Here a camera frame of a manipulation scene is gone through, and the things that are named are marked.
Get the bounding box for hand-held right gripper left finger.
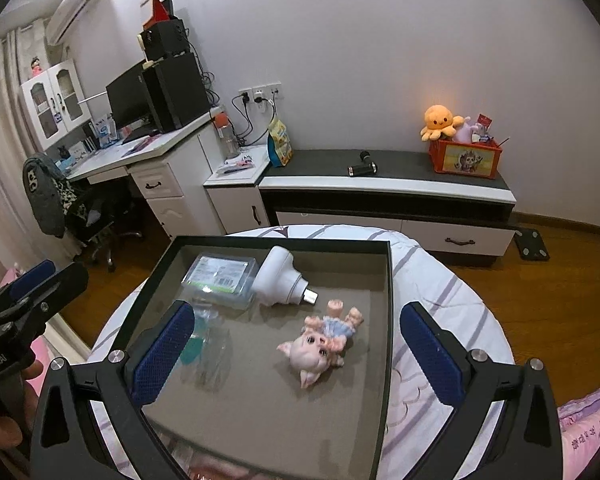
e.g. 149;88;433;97
29;300;197;480

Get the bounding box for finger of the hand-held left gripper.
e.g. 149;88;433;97
0;262;90;346
0;259;57;311

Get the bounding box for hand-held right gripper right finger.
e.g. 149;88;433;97
399;301;565;480

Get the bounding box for dark tray with pink side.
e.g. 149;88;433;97
111;234;393;480

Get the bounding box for person's left hand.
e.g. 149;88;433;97
0;359;46;467

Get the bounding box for black office chair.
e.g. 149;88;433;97
55;180;146;273

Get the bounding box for grey jacket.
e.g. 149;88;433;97
22;152;91;238

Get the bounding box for clear box with green label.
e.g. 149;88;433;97
181;254;260;311

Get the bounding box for beige curtain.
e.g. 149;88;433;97
0;17;48;301

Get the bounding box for pink pig doll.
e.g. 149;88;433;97
277;299;365;390

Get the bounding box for black floor scale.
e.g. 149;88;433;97
512;227;551;262

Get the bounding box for white side cabinet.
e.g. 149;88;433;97
203;145;273;235

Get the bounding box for pink paper on desk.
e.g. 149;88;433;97
120;137;162;157

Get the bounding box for blue and white box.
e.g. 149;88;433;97
97;116;119;147

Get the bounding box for black and white TV stand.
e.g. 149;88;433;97
258;149;518;268

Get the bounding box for white desk with drawers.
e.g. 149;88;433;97
67;107;226;241

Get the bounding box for purple printed quilt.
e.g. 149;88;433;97
557;360;600;480

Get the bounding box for white glass-door cabinet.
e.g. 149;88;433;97
20;58;93;142

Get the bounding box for red toy crate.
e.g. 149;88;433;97
428;137;506;179

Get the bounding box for black massage gun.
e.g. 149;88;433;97
347;151;378;177

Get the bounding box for small flat packet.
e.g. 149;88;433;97
215;157;257;177

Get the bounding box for black computer monitor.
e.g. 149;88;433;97
105;65;156;137

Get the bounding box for purple plush toy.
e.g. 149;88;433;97
454;116;481;143

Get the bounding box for clear bottle with orange cap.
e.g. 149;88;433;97
215;112;241;159

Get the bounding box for large black computer tower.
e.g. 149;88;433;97
141;52;212;133

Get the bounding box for orange octopus plush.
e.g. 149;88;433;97
420;105;465;142

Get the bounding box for yellow blue snack bag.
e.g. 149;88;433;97
266;116;295;167

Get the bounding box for small black speaker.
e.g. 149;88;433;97
141;17;191;60

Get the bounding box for white air conditioner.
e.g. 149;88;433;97
45;0;103;46

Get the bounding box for red triangular flag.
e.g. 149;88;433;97
142;0;173;28

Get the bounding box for cream ring lamp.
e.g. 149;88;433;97
136;30;161;69

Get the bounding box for white wall outlet strip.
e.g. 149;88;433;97
238;81;283;106

